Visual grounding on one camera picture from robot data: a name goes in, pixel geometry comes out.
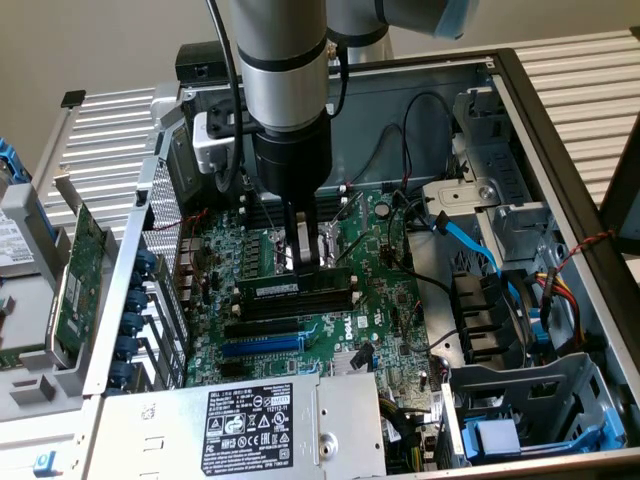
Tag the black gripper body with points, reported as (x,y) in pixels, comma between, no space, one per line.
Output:
(292,160)

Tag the green RAM stick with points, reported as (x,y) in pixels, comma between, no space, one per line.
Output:
(265,287)
(20,356)

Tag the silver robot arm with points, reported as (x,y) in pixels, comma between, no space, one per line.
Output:
(280,50)

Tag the black RAM slot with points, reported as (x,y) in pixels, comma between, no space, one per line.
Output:
(280,311)
(267,210)
(267,223)
(280,303)
(274,204)
(260,217)

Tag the metal CPU socket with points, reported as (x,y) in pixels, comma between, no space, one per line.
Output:
(327,250)

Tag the thin metal locking lever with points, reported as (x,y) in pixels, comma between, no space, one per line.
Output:
(355,248)
(265,211)

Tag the silver coin battery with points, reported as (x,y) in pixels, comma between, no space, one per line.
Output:
(383,209)

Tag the long black expansion slot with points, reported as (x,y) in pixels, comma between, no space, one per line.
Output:
(260,328)

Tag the green motherboard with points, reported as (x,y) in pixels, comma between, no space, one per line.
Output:
(385,310)

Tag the blue expansion slot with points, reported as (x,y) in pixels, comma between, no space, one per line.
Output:
(260,346)

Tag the silver finned heat sink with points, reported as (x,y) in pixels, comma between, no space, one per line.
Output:
(342,365)

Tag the black angled connector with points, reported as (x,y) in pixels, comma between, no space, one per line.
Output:
(362,357)

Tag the black box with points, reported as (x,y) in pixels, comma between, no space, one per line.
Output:
(197,62)

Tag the open metal PC case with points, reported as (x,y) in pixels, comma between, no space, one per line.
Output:
(430,145)

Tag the short black expansion slot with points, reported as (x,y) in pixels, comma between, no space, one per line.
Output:
(232,370)

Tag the blue card retention clip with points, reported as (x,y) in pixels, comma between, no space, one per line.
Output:
(120,373)
(137,280)
(146,260)
(126,348)
(136,301)
(131,323)

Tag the black plastic fan shroud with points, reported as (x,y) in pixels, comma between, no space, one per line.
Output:
(475,305)

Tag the metal drive cage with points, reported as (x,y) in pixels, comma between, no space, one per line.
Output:
(505,165)

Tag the green graphics card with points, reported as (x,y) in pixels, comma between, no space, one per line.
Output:
(80,280)

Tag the silver power supply unit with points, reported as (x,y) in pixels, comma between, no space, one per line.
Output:
(150,430)

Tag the blue plastic tab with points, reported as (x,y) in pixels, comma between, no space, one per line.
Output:
(542,335)

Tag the metal disk bay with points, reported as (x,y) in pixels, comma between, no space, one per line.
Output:
(525,380)

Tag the blue plastic disk carrier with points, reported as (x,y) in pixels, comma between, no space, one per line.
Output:
(11,160)

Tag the hard disk with white label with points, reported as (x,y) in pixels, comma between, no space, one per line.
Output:
(12,240)

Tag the grey parts rack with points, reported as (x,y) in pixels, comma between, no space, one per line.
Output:
(25,320)

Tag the blue plastic latch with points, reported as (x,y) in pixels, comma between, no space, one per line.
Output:
(45,462)

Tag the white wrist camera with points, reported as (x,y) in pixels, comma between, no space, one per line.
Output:
(210,150)

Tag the small black bracket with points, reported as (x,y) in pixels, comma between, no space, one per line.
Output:
(73,98)

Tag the blue plastic disk bracket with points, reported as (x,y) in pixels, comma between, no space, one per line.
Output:
(492,435)

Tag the dark brown frame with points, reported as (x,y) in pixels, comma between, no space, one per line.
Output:
(612,200)

